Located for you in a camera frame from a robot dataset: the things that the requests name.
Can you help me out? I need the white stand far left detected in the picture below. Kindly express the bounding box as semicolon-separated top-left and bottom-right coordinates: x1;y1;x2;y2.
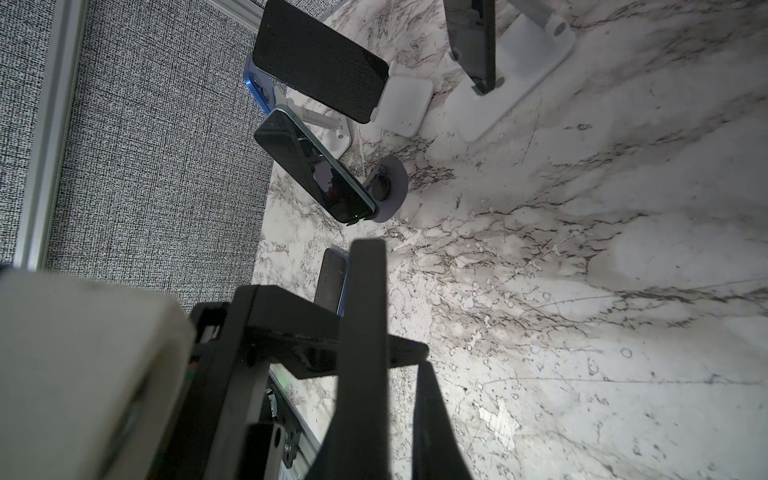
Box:
275;89;352;159

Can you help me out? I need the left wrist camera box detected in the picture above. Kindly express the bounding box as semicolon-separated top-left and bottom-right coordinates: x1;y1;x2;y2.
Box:
1;267;195;479

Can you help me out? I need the black textured-back phone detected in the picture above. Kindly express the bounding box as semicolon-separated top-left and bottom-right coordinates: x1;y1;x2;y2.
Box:
252;0;389;124

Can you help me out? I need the grey round stand front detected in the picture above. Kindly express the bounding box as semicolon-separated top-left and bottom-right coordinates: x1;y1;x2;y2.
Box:
363;155;409;223

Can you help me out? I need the blue-cased phone far left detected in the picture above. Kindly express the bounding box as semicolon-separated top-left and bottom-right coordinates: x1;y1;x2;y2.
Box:
243;56;277;116

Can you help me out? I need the green-edged phone on round stand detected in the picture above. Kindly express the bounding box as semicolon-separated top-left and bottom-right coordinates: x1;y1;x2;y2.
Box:
254;105;378;225

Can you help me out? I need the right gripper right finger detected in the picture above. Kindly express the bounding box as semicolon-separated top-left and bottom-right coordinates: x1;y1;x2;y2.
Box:
412;361;472;479

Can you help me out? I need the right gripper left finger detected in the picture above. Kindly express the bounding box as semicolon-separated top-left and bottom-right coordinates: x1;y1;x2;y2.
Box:
307;239;390;479

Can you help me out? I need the white centre phone stand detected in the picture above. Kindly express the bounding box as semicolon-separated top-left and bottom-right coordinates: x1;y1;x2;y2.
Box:
445;1;576;143

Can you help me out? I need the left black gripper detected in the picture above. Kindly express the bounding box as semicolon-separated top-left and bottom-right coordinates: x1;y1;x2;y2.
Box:
157;285;428;479

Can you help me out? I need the white stand behind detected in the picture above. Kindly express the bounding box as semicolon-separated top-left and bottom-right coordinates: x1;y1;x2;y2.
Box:
371;76;434;138

